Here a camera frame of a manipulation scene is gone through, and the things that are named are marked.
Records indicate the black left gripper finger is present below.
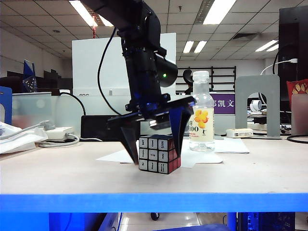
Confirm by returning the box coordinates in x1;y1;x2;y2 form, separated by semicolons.
167;102;194;159
119;121;141;165

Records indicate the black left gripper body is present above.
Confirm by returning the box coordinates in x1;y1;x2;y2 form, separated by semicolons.
107;69;196;128

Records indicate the Rubik's cube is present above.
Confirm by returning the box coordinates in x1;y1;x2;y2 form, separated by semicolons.
138;134;182;175

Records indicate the white paper sheet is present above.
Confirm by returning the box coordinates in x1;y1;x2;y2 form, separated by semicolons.
96;140;200;168
215;138;251;154
120;154;224;165

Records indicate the clear bottle with orange label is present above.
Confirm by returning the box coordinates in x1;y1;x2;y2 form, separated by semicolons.
189;71;216;153

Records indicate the black rectangular box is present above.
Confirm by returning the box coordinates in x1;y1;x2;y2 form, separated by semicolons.
80;115;142;142

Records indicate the black office chair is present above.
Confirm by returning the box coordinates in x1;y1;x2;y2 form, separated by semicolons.
182;69;194;96

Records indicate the purple name sign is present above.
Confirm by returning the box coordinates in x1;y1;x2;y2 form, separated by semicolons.
209;93;236;115

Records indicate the cream power adapter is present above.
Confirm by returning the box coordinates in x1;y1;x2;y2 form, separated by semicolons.
226;128;255;139

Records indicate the ceiling light panel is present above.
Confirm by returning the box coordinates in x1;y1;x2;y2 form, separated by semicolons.
255;40;280;52
183;40;208;54
203;0;238;25
68;0;114;27

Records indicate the white monitor back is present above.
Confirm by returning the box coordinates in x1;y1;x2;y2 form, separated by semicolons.
71;32;178;97

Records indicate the frosted desk partition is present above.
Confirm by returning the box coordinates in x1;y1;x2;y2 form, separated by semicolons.
12;92;236;137

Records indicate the white laptop charger brick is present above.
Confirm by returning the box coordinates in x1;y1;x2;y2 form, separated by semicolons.
45;127;75;141

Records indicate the white desk fan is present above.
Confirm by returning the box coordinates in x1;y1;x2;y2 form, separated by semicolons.
249;100;263;114

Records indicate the grey metal bookend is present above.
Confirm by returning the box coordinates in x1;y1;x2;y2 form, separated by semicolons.
235;75;282;140

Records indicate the blue table leg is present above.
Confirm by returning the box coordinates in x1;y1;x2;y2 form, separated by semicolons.
227;213;239;231
49;213;73;231

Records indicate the blue crystal trophy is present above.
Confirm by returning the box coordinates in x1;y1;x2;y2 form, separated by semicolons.
23;60;38;93

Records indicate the white plastic bag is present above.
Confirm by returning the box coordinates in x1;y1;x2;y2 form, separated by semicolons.
0;121;49;154

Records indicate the small frosted panel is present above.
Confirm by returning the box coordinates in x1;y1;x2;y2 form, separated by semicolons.
291;93;308;136

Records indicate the red patterned cushion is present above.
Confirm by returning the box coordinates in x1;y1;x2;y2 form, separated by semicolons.
286;79;308;97

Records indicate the black computer case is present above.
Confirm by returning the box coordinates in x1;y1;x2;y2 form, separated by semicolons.
238;213;296;231

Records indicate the blue metal bookend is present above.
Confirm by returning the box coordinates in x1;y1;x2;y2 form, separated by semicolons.
0;86;13;126

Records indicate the black monitor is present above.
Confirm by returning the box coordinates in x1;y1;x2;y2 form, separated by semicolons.
279;6;308;114

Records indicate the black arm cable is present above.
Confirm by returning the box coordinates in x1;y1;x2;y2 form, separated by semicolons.
97;27;122;116

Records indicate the black power cable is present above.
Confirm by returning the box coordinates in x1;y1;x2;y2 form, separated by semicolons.
59;92;87;116

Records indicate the thick white charger cable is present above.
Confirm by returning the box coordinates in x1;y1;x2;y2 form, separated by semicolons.
38;133;80;148

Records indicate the grey plug with cord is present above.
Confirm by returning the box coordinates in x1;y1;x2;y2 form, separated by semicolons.
0;120;56;140

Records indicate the black looped cable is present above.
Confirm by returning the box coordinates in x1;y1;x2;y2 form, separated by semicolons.
287;134;308;144

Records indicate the white USB cable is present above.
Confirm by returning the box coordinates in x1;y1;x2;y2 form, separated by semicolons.
261;58;299;77

